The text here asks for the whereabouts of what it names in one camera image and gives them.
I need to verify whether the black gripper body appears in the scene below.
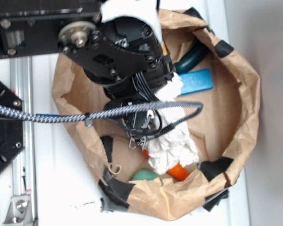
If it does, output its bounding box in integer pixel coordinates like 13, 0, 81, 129
103, 97, 163, 151

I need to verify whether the white paper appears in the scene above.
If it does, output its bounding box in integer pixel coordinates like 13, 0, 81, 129
146, 73, 199, 175

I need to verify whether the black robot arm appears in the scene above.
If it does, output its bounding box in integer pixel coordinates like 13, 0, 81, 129
58, 17, 174, 110

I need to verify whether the green toy vegetable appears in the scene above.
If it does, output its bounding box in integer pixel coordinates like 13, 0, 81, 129
132, 169, 158, 181

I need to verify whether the orange toy carrot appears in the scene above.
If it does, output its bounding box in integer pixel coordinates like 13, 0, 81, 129
141, 149, 190, 182

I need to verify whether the blue rectangular block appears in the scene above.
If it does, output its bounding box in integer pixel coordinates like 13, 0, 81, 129
179, 69, 214, 95

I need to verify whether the brown paper bag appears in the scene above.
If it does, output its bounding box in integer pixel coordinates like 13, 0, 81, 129
65, 8, 260, 221

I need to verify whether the dark teal toy eggplant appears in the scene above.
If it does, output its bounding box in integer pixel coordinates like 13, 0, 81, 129
175, 43, 209, 74

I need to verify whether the aluminium rail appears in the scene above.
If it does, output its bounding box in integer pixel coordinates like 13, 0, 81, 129
2, 57, 38, 226

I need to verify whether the black robot mount plate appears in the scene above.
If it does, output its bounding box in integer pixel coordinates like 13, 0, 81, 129
0, 81, 24, 174

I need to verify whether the braided grey cable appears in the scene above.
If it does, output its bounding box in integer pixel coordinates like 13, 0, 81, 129
0, 100, 204, 139

